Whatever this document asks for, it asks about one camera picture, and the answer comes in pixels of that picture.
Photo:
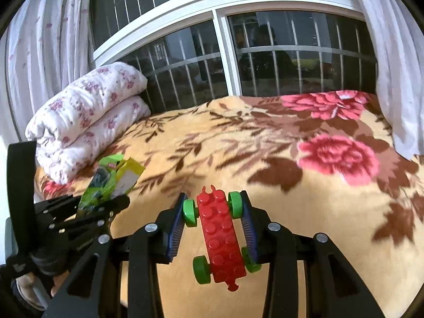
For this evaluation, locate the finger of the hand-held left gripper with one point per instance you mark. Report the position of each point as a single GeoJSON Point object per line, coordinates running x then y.
{"type": "Point", "coordinates": [112, 205]}
{"type": "Point", "coordinates": [56, 203]}

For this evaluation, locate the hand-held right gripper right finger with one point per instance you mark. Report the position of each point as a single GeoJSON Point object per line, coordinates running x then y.
{"type": "Point", "coordinates": [250, 235]}

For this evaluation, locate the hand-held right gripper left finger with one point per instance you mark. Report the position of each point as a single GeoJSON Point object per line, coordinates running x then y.
{"type": "Point", "coordinates": [175, 232]}

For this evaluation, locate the green snack wrapper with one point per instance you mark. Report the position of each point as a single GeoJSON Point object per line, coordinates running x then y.
{"type": "Point", "coordinates": [102, 179]}

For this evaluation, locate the red toy block car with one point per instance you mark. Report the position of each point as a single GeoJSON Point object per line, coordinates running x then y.
{"type": "Point", "coordinates": [220, 232]}

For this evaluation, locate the person's left hand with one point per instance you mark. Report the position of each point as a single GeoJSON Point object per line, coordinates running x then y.
{"type": "Point", "coordinates": [58, 281]}

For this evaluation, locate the floral fleece blanket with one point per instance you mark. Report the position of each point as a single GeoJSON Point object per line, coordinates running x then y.
{"type": "Point", "coordinates": [265, 145]}

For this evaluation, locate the folded white floral quilt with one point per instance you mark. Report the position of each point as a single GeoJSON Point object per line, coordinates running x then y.
{"type": "Point", "coordinates": [82, 112]}

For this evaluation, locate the white floral curtain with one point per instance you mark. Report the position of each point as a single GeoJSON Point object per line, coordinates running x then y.
{"type": "Point", "coordinates": [39, 39]}

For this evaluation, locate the white framed barred window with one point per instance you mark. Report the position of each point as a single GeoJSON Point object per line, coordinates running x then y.
{"type": "Point", "coordinates": [218, 39]}

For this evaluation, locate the plain white curtain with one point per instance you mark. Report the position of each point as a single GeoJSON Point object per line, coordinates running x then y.
{"type": "Point", "coordinates": [394, 73]}

